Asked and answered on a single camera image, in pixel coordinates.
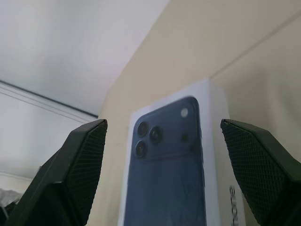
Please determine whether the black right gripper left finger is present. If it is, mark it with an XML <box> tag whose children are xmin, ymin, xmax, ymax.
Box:
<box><xmin>4</xmin><ymin>119</ymin><xmax>108</xmax><ymax>226</ymax></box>

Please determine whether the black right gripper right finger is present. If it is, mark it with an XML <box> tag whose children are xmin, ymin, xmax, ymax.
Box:
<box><xmin>220</xmin><ymin>118</ymin><xmax>301</xmax><ymax>226</ymax></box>

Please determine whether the white box lid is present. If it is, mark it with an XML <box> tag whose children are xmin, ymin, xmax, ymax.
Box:
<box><xmin>117</xmin><ymin>78</ymin><xmax>246</xmax><ymax>226</ymax></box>

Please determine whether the grey crumpled fabric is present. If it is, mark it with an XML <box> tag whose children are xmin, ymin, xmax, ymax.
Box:
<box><xmin>0</xmin><ymin>187</ymin><xmax>21</xmax><ymax>209</ymax></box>

